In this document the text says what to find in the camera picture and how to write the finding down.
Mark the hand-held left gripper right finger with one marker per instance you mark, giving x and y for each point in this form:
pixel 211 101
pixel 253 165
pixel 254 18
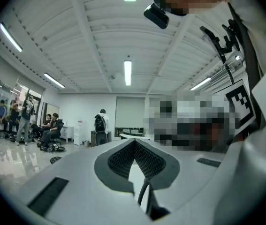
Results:
pixel 189 184

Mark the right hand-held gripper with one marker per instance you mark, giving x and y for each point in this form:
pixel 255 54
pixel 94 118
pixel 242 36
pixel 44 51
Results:
pixel 240 102

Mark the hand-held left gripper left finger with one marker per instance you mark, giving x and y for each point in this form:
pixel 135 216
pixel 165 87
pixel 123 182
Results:
pixel 81 184

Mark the black round rolling stool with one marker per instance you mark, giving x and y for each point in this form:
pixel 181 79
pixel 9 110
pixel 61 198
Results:
pixel 55 159

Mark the small grey bin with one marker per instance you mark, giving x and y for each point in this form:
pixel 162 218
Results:
pixel 86 143

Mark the pile of black rigs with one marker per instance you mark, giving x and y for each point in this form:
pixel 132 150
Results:
pixel 57 148

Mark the white water dispenser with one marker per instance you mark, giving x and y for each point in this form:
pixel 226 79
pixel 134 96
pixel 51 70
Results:
pixel 78 132

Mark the white drawer cabinet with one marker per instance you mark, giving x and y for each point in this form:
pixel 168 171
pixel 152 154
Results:
pixel 67 132

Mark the brown wooden cabinet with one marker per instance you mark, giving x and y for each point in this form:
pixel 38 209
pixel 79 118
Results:
pixel 109 137

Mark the black shell backpack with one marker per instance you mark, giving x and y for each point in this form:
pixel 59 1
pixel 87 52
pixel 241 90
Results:
pixel 100 125

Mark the black office chair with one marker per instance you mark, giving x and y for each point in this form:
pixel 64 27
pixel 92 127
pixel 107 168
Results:
pixel 61 125

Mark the black gooseneck phone holder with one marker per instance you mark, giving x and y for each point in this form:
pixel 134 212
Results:
pixel 211 37

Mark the person's grey clothed body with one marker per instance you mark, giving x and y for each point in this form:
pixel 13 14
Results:
pixel 261 32

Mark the wide grey roller blind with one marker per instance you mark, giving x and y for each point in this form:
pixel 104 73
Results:
pixel 6 71

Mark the leaning wall mirror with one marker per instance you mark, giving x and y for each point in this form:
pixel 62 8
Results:
pixel 53 109

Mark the black head-mounted camera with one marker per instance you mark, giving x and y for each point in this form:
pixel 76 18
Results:
pixel 157 16

